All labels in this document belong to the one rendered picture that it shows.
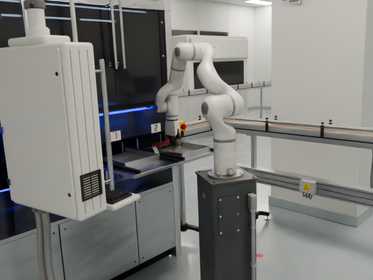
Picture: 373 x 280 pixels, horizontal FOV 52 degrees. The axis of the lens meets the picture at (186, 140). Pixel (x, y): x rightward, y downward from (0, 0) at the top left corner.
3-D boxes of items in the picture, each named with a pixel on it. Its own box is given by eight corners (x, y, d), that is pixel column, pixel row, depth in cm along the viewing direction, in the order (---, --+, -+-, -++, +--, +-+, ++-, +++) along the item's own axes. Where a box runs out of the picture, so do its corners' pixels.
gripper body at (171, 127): (162, 118, 249) (163, 135, 251) (173, 119, 242) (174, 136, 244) (171, 116, 254) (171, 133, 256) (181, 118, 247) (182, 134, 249)
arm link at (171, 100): (167, 116, 241) (180, 114, 246) (167, 95, 239) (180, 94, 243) (162, 114, 249) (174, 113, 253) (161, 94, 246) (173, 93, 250)
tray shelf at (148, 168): (85, 164, 234) (85, 161, 234) (167, 144, 283) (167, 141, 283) (134, 179, 202) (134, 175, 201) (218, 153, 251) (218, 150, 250)
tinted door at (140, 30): (116, 104, 239) (109, 5, 227) (167, 98, 269) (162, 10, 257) (117, 104, 238) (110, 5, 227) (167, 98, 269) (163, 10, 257)
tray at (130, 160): (91, 160, 238) (91, 154, 237) (125, 152, 256) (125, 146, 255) (125, 169, 214) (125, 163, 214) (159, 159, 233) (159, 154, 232)
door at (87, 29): (45, 113, 206) (32, -2, 194) (116, 104, 238) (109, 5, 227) (45, 114, 205) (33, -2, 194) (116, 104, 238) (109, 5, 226)
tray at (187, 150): (146, 151, 254) (145, 146, 253) (174, 145, 272) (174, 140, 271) (182, 159, 230) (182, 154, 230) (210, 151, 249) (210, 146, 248)
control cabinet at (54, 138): (8, 204, 188) (-15, 40, 173) (42, 193, 204) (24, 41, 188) (77, 225, 161) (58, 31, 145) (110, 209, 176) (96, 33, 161)
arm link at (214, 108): (241, 140, 198) (240, 94, 193) (211, 145, 189) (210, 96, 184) (227, 136, 208) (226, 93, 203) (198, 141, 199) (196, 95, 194)
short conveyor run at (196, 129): (168, 146, 286) (167, 125, 283) (154, 144, 296) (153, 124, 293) (225, 132, 334) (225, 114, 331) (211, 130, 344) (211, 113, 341)
